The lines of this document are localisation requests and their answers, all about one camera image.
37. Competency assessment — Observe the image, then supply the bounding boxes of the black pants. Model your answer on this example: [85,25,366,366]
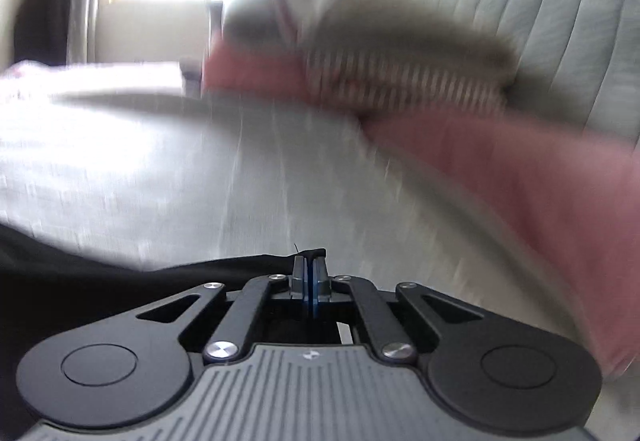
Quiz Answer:
[0,221,330,422]

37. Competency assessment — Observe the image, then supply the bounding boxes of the striped grey clothing pile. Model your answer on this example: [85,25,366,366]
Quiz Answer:
[224,0,522,118]

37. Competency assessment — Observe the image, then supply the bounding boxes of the grey quilted bedspread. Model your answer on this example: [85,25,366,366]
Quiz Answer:
[0,61,591,372]

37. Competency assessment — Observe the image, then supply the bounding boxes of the grey padded headboard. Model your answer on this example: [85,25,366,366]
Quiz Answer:
[425,0,640,144]

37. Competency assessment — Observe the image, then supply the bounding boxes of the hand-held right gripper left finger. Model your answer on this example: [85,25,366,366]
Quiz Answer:
[136,255,310,365]

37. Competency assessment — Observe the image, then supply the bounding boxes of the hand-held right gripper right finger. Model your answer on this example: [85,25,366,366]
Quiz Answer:
[309,255,485,365]

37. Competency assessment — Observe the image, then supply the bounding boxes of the pink blanket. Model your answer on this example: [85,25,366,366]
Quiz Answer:
[201,34,640,377]

